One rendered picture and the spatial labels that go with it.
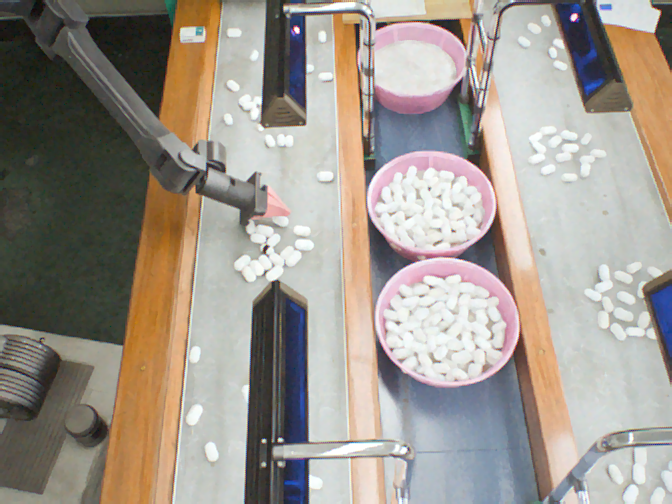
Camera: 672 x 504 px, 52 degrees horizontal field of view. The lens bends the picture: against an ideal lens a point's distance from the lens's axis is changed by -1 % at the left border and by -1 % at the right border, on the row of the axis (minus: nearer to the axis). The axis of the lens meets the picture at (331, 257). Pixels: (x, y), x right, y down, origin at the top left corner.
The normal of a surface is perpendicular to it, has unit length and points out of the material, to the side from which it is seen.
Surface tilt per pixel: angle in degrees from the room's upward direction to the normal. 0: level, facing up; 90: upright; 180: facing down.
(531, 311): 0
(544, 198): 0
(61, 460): 0
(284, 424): 58
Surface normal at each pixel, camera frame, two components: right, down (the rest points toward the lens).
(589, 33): -0.87, -0.26
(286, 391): 0.82, -0.33
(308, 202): -0.04, -0.55
